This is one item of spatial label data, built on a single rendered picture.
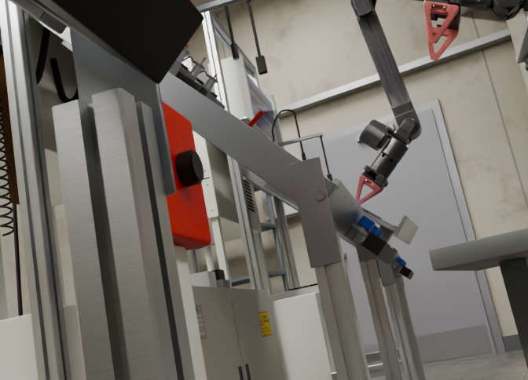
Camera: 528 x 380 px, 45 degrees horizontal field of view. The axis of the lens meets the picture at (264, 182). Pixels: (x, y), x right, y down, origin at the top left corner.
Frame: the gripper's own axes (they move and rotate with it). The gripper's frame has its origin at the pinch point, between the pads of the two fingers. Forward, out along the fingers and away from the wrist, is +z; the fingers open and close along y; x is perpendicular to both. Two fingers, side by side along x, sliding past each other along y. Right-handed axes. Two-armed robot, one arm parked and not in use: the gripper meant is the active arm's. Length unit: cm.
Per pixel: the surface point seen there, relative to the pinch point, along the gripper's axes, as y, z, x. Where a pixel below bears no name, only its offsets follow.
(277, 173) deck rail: 71, 7, -2
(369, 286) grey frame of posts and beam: 1.3, 16.7, 15.6
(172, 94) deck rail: 71, 6, -27
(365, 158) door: -397, -56, -82
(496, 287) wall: -385, -24, 69
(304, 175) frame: 75, 5, 3
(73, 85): 32, 18, -72
